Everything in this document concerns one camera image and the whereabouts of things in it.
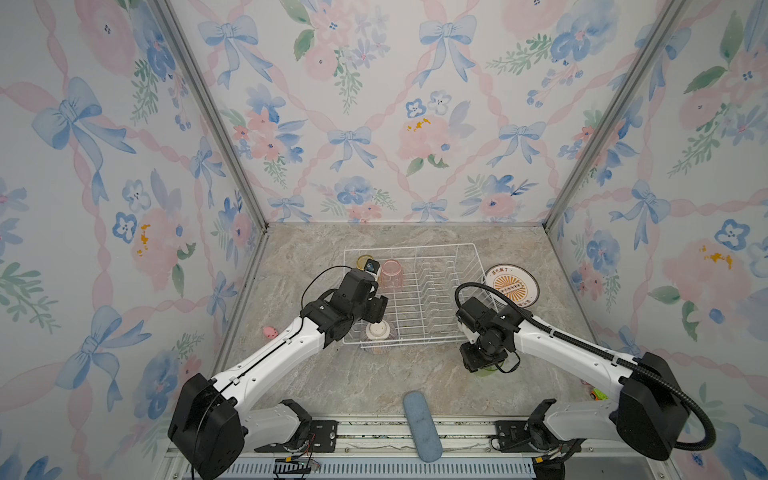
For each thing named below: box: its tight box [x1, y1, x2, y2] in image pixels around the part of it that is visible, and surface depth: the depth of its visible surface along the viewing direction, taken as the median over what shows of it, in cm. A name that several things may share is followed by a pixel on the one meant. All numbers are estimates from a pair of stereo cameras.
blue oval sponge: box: [403, 390, 443, 463], surface depth 75 cm
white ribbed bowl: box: [366, 320, 390, 340], surface depth 85 cm
